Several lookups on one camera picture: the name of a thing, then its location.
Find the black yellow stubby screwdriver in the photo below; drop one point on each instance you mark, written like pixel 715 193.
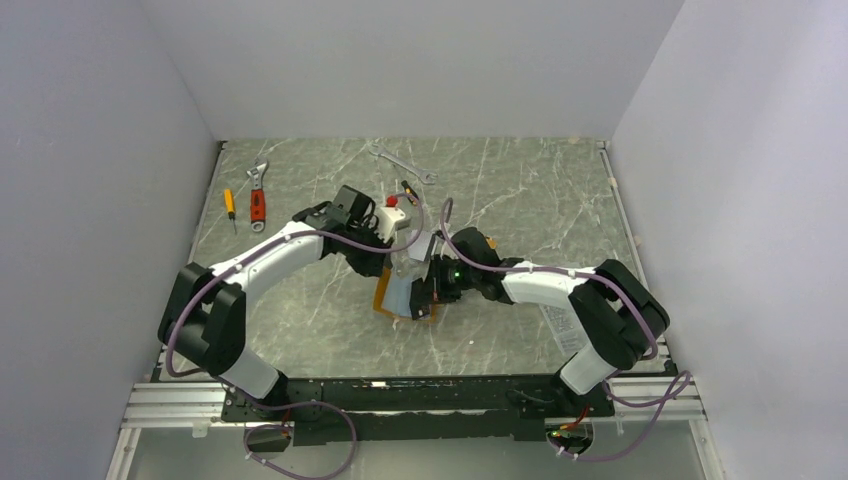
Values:
pixel 411 194

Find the red handled adjustable wrench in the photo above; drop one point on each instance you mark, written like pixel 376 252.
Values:
pixel 257 209

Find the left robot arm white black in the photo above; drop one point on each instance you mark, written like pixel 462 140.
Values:
pixel 206 314

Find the grey credit card stack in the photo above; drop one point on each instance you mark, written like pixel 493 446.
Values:
pixel 422 248

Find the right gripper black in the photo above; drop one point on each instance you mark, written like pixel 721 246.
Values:
pixel 433 290

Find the clear plastic screw box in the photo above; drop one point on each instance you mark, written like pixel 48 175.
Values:
pixel 566 329

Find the small yellow screwdriver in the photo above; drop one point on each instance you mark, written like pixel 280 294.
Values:
pixel 230 208

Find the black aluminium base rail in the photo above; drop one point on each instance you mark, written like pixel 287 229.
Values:
pixel 520 407

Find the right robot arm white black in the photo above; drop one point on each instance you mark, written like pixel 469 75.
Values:
pixel 621 319

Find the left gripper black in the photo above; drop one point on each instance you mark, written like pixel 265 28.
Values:
pixel 370 266

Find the silver open-end wrench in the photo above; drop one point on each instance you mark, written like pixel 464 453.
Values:
pixel 426 177

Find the orange leather card holder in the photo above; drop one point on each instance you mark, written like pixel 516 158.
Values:
pixel 392 298

